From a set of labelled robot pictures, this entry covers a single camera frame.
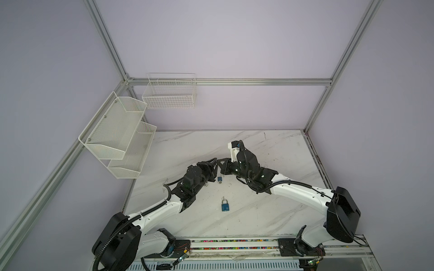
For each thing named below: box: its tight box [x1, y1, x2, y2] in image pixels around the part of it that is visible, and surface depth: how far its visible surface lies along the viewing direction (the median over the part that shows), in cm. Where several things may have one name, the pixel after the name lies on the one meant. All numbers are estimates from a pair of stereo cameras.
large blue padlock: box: [221, 198, 230, 212], surface depth 88 cm
